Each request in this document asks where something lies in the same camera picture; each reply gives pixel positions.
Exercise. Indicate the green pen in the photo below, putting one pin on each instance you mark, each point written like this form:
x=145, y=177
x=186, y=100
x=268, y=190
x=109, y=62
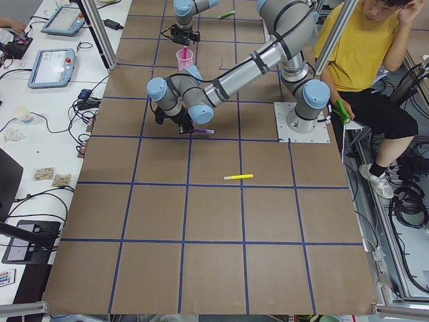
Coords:
x=227, y=14

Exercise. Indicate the green handled grabber tool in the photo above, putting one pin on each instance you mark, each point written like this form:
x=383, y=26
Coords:
x=342, y=113

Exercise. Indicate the black power adapter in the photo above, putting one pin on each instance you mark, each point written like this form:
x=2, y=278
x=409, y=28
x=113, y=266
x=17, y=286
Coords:
x=112, y=24

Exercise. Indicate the purple pen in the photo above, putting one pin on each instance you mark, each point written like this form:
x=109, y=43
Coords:
x=203, y=131

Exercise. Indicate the pink mesh cup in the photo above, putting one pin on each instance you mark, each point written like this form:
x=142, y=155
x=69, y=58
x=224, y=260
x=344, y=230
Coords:
x=189, y=62

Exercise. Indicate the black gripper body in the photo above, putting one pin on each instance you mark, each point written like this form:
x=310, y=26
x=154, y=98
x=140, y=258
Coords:
x=183, y=33
x=181, y=119

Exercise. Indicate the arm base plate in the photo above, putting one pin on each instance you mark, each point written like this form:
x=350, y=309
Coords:
x=293, y=129

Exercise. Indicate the yellow pen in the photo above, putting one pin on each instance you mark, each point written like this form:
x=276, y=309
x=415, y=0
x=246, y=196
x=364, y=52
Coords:
x=238, y=177

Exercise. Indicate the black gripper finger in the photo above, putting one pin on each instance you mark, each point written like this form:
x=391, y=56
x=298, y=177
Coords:
x=184, y=129

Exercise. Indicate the pink pen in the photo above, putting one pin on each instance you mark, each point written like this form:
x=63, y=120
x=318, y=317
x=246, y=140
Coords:
x=184, y=56

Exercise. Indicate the aluminium frame post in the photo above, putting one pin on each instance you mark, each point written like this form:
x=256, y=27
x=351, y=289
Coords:
x=97, y=29

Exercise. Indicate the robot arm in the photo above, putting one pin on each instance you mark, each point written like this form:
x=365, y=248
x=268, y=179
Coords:
x=185, y=10
x=187, y=99

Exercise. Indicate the blue teach pendant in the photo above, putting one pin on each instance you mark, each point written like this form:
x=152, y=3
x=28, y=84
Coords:
x=52, y=68
x=66, y=21

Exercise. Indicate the person in yellow shirt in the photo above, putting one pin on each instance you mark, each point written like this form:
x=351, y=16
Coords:
x=376, y=35

